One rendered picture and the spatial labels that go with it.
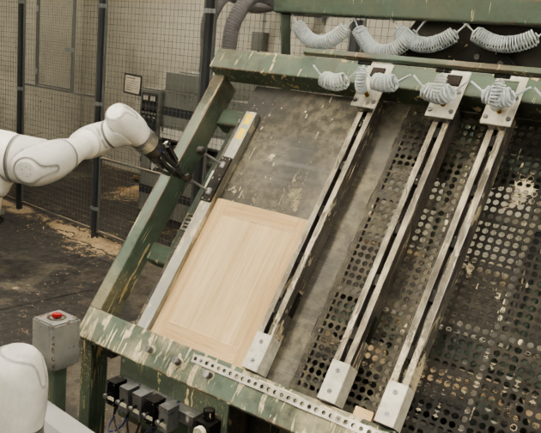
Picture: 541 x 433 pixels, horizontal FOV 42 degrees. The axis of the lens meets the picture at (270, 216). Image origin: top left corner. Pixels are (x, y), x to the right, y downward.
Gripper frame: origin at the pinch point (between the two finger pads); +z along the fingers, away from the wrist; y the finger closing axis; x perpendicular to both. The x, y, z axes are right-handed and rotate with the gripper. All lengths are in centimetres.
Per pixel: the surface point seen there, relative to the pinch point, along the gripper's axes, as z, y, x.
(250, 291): 14, 31, 43
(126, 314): 198, 37, -167
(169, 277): 11.6, 36.4, 9.5
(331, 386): 8, 52, 88
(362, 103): 5, -44, 59
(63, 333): -6, 71, -7
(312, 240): 8, 9, 61
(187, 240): 11.6, 21.1, 9.4
